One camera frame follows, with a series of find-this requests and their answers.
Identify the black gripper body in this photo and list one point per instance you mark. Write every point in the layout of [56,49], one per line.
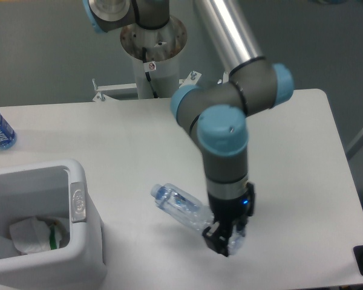
[232,214]

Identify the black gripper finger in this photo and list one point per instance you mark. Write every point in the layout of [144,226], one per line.
[217,235]

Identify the clear plastic bottle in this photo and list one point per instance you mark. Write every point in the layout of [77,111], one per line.
[189,211]

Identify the white paper trash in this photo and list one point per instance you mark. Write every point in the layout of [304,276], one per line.
[38,234]

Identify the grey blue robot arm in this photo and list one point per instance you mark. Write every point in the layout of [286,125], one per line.
[214,118]

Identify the white plastic trash can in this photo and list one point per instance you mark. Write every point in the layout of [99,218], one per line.
[56,189]

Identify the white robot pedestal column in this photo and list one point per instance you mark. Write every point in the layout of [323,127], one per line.
[157,72]

